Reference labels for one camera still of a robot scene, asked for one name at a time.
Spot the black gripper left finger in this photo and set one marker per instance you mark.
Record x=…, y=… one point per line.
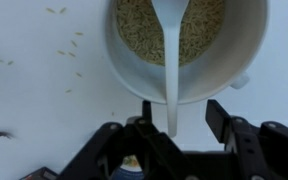
x=140, y=153

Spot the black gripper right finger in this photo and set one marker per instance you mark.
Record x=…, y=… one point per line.
x=267, y=153

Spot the white plastic spoon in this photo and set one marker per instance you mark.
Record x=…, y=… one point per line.
x=172, y=66

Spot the blue soup box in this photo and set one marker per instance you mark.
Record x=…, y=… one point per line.
x=130, y=166

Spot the loose rice grain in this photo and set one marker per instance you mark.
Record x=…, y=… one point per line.
x=79, y=33
x=68, y=90
x=79, y=74
x=61, y=52
x=74, y=43
x=71, y=54

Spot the dark candy box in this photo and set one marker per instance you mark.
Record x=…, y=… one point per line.
x=40, y=174

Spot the uncooked rice filling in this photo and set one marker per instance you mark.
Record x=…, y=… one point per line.
x=140, y=33

